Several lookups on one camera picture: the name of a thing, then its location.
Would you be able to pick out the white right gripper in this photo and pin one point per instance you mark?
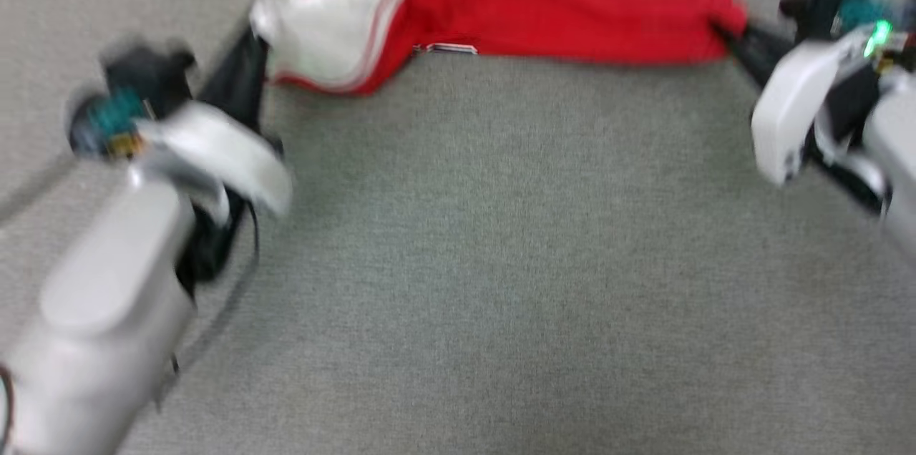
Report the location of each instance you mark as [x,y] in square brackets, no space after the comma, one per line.
[794,104]

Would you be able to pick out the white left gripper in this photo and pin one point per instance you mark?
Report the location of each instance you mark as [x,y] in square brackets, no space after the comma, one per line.
[222,154]

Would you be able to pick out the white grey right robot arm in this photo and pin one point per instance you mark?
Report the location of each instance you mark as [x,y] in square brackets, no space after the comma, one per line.
[898,147]

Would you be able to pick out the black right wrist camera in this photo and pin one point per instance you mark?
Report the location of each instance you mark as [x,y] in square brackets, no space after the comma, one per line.
[830,1]

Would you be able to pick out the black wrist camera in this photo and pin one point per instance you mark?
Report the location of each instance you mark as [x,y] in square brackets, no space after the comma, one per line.
[125,101]
[830,1]

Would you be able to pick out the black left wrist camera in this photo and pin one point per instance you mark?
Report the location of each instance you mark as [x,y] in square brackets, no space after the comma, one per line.
[125,101]

